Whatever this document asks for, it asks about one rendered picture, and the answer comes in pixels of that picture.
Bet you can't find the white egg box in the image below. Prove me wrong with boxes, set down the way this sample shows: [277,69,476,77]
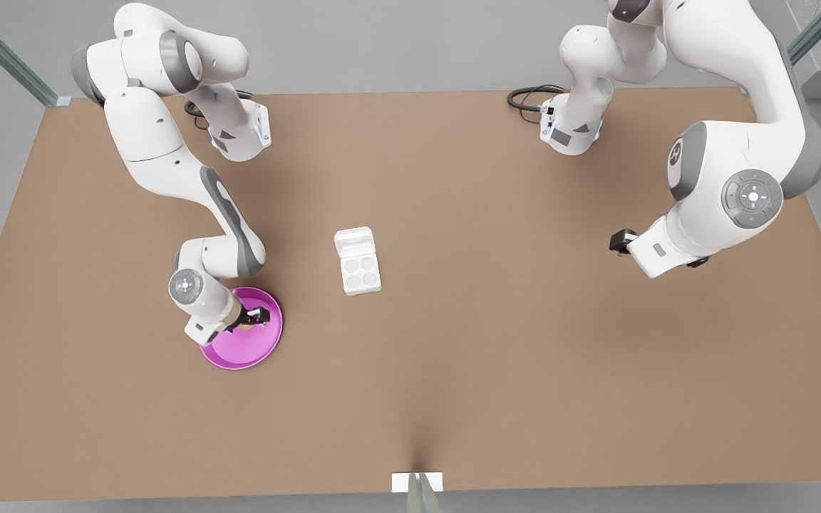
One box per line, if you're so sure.
[339,253,383,296]

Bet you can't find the white egg box lid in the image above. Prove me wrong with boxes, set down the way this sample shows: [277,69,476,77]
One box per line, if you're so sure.
[334,227,377,259]

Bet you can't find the magenta round plate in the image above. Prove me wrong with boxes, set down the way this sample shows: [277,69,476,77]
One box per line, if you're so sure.
[200,286,284,371]

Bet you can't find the black cable loop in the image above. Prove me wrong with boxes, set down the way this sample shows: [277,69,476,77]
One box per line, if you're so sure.
[507,85,568,124]
[184,90,254,131]

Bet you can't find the silver frame post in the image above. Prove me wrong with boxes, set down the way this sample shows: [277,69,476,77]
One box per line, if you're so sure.
[391,472,445,513]
[0,0,72,108]
[739,0,821,95]

